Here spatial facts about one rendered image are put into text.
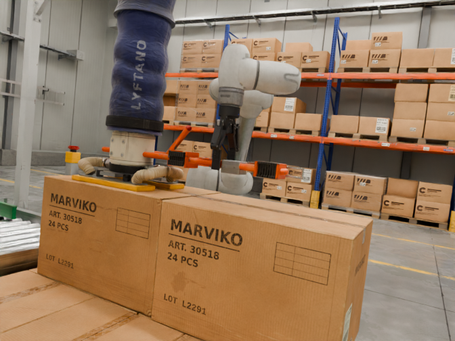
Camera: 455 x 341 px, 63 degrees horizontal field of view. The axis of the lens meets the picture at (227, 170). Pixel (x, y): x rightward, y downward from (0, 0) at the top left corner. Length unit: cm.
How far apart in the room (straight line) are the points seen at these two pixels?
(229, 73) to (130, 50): 41
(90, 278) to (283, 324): 75
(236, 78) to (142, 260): 69
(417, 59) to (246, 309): 780
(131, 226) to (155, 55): 65
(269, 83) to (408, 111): 720
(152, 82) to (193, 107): 848
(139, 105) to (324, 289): 91
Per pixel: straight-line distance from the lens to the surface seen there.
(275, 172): 119
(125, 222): 134
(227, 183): 218
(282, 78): 131
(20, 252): 182
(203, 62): 1004
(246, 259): 109
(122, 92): 147
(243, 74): 129
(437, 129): 837
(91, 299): 149
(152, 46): 150
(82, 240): 151
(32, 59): 517
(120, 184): 139
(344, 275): 101
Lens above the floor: 113
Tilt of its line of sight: 3 degrees down
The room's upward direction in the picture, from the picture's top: 6 degrees clockwise
